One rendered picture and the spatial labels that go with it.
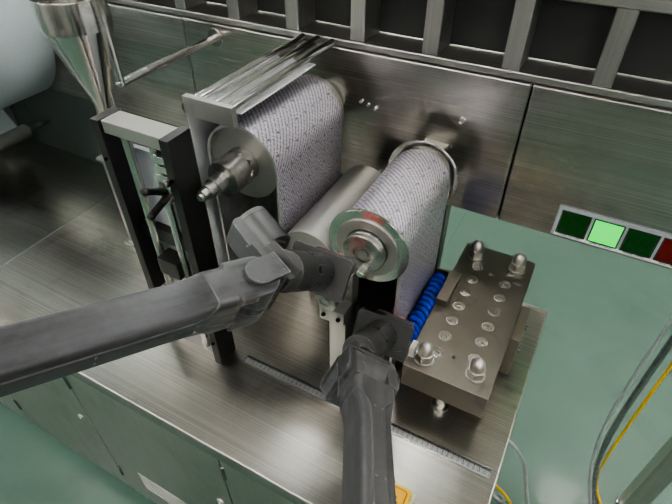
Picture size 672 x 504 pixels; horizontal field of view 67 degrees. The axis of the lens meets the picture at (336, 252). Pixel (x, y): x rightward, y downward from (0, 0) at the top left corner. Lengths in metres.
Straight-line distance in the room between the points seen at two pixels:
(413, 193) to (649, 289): 2.20
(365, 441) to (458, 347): 0.43
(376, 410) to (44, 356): 0.38
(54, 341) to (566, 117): 0.86
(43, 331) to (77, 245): 1.03
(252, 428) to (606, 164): 0.82
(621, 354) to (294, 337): 1.74
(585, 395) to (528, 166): 1.47
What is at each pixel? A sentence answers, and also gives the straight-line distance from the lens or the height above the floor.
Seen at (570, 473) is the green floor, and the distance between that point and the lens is 2.16.
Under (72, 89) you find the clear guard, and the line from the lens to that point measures 1.58.
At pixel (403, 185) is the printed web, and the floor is 1.31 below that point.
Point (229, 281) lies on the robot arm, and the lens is 0.60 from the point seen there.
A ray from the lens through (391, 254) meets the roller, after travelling 0.83.
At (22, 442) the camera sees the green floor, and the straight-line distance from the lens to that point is 2.36.
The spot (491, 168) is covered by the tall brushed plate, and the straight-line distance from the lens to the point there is 1.08.
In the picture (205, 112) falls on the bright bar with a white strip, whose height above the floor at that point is 1.44.
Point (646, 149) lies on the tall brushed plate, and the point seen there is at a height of 1.37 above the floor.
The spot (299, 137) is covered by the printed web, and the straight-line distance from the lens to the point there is 0.92.
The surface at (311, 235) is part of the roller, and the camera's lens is 0.90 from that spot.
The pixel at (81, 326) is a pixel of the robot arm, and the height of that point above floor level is 1.43.
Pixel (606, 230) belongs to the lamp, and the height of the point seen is 1.19.
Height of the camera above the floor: 1.81
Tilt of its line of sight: 41 degrees down
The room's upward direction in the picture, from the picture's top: straight up
